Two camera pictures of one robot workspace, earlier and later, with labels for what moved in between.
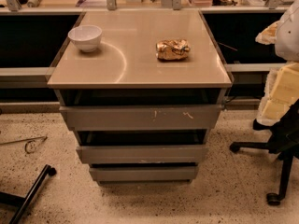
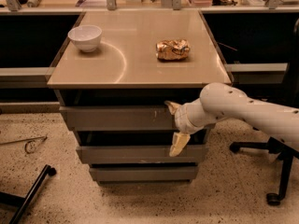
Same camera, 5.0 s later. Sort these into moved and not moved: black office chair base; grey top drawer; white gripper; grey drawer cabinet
Moved: white gripper
Not moved: grey top drawer; grey drawer cabinet; black office chair base
